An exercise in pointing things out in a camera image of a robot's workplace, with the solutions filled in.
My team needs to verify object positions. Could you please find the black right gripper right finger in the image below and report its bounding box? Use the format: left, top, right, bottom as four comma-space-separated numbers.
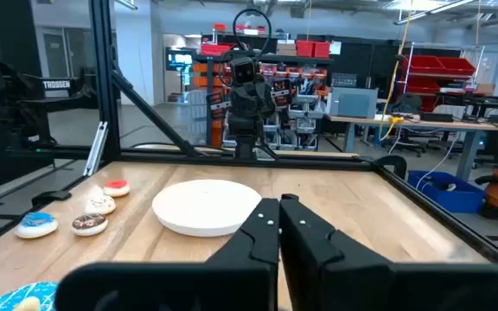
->
279, 193, 498, 311

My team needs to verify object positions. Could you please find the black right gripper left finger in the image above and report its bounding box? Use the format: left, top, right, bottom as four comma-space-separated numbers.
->
54, 197, 281, 311

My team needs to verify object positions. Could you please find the small red iced donut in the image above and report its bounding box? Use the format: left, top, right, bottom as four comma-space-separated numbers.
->
103, 179, 131, 199

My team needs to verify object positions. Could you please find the small white sprinkled donut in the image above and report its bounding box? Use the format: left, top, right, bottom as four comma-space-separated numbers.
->
84, 194, 117, 216

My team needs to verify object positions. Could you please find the small chocolate iced donut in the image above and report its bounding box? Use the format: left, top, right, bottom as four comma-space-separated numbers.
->
71, 213, 109, 237

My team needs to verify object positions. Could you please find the small blue iced donut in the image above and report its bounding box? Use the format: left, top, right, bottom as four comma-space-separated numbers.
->
14, 211, 59, 239

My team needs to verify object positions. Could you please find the large blue iced donut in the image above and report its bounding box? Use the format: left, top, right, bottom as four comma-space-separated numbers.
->
0, 281, 59, 311

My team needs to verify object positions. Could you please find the black storage shelf rack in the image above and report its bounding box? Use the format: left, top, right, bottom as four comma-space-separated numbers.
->
190, 32, 335, 150

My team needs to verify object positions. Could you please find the red storage bin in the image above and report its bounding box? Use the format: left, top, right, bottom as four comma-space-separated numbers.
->
295, 40, 315, 59
200, 42, 233, 57
313, 41, 331, 60

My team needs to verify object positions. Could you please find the brown cardboard box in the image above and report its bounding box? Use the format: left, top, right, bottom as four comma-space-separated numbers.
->
276, 41, 297, 57

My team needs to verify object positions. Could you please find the lit computer monitor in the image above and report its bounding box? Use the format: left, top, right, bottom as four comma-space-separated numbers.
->
165, 48, 195, 73

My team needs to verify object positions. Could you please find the white round plate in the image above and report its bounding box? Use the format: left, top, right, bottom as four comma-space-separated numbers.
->
151, 179, 263, 238

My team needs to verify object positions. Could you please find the grey metal box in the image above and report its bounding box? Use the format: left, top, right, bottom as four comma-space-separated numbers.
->
329, 86, 380, 119

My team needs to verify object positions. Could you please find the blue plastic bin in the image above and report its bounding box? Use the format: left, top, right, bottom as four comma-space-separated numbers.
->
407, 170, 487, 214

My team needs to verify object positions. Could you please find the black office chair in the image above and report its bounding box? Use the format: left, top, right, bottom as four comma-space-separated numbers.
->
389, 92, 427, 157

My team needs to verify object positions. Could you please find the silver metal bar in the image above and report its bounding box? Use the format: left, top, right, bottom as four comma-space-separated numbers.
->
83, 120, 109, 177

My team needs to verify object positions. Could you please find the wooden workbench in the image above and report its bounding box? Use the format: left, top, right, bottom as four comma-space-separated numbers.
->
324, 112, 498, 182

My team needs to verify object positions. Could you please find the white rack with red bins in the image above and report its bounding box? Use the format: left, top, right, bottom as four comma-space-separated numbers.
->
398, 41, 486, 113

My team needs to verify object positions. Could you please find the black Trossen robot station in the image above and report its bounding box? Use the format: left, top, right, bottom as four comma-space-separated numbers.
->
0, 36, 101, 191

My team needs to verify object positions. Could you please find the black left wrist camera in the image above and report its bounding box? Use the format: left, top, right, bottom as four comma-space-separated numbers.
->
230, 56, 259, 86

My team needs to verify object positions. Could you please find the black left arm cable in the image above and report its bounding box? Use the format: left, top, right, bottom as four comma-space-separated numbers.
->
232, 8, 272, 57

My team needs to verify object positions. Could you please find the black curved corner bracket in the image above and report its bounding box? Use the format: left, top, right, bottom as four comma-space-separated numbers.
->
372, 154, 408, 181

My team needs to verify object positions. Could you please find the black aluminium table frame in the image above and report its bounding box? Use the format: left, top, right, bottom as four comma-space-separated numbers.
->
0, 0, 498, 265

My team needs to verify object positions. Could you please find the yellow hanging cable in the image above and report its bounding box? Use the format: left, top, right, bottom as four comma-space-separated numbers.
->
378, 8, 414, 142

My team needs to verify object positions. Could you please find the black frame bracket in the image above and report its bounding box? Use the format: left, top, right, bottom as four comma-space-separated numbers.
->
31, 189, 73, 207

